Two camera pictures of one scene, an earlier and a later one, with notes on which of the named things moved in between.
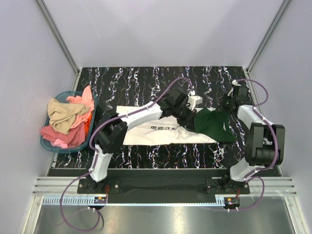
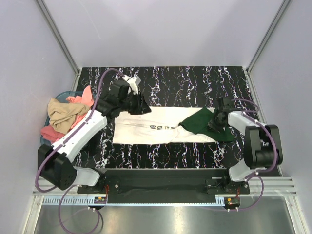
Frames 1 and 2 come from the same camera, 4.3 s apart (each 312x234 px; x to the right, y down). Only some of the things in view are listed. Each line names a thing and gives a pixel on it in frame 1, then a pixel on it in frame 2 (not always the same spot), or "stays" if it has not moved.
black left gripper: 188,123 → 142,107
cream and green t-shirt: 211,125 stays
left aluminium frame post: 58,35 stays
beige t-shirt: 62,116 stays
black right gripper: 221,106 → 212,126
